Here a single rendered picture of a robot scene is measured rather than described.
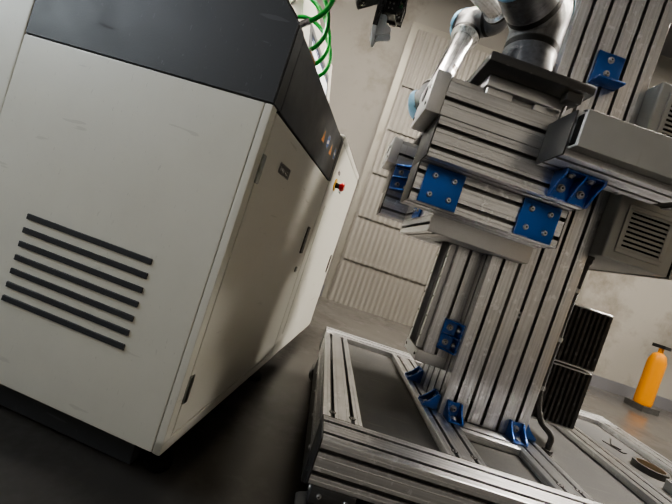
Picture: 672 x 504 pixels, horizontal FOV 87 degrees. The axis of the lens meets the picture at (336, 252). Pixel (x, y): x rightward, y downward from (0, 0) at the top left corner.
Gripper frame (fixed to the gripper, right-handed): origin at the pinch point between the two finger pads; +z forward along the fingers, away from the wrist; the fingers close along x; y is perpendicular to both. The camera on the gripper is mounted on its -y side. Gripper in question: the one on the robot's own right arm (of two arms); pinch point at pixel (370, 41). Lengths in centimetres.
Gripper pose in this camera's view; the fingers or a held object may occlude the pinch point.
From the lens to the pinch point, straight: 131.3
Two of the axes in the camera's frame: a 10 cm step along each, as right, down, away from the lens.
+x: 1.4, 0.2, 9.9
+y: 9.4, 3.2, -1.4
